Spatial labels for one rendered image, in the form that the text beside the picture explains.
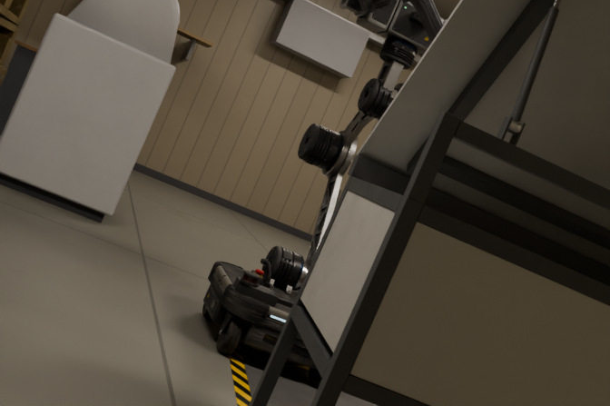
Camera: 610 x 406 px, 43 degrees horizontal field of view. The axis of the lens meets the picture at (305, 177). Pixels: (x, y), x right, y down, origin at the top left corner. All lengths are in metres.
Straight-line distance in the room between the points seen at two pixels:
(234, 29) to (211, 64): 0.45
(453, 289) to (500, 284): 0.11
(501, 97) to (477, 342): 0.68
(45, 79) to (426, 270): 3.15
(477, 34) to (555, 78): 0.24
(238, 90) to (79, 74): 4.20
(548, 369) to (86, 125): 3.20
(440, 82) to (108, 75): 2.71
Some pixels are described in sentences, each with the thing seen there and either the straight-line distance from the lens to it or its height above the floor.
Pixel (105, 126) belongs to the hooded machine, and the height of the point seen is 0.52.
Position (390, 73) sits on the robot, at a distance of 3.05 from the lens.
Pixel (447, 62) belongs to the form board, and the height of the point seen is 1.17.
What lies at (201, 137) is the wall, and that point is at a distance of 8.46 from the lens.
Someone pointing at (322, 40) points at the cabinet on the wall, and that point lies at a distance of 8.36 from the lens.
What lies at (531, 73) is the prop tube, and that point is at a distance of 1.78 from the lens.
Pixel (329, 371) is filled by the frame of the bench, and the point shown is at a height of 0.39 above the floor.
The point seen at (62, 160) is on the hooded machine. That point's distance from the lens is 4.50.
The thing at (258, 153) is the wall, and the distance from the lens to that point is 8.57.
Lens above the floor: 0.77
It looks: 1 degrees down
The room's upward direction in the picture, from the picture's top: 24 degrees clockwise
